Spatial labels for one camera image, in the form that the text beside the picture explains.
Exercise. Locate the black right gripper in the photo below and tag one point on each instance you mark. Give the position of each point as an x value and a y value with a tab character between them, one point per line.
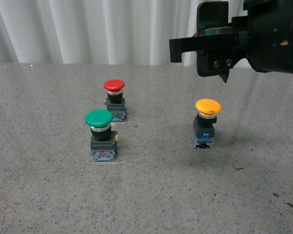
216	41

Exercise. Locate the yellow push button switch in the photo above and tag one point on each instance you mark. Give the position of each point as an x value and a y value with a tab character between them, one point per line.
203	129

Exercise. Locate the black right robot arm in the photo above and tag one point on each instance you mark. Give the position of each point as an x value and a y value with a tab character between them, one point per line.
264	37

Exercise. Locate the white pleated curtain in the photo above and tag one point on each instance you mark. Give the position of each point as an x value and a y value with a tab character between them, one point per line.
93	31

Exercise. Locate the red push button switch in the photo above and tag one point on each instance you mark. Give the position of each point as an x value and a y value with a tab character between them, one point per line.
115	102

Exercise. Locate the green push button switch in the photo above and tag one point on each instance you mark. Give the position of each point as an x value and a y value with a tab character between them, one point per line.
104	140

